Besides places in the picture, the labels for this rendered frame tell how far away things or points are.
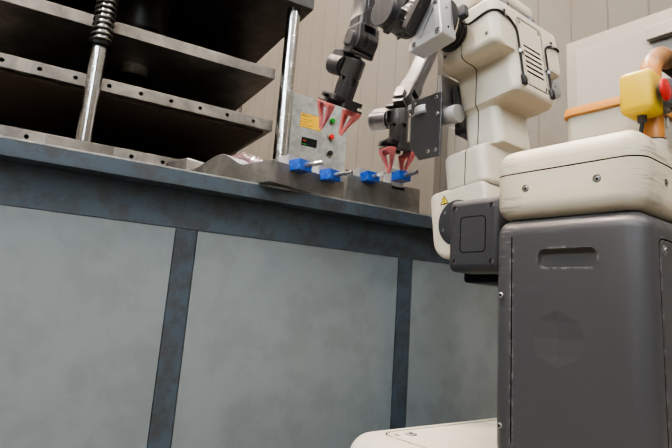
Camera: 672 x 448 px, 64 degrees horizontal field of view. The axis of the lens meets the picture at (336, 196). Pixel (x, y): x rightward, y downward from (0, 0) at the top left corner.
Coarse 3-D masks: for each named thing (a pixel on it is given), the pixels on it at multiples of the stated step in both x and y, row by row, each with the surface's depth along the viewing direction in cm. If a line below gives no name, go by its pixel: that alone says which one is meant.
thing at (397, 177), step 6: (390, 174) 161; (396, 174) 159; (402, 174) 158; (408, 174) 156; (414, 174) 154; (384, 180) 163; (390, 180) 160; (396, 180) 159; (402, 180) 159; (408, 180) 159; (396, 186) 161; (402, 186) 162
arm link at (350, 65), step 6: (342, 60) 146; (348, 60) 142; (354, 60) 142; (360, 60) 143; (342, 66) 144; (348, 66) 142; (354, 66) 142; (360, 66) 142; (342, 72) 143; (348, 72) 142; (354, 72) 142; (360, 72) 143; (354, 78) 143; (360, 78) 145
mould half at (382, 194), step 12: (348, 180) 152; (360, 180) 154; (348, 192) 151; (360, 192) 153; (372, 192) 155; (384, 192) 157; (396, 192) 160; (408, 192) 162; (384, 204) 157; (396, 204) 159; (408, 204) 161
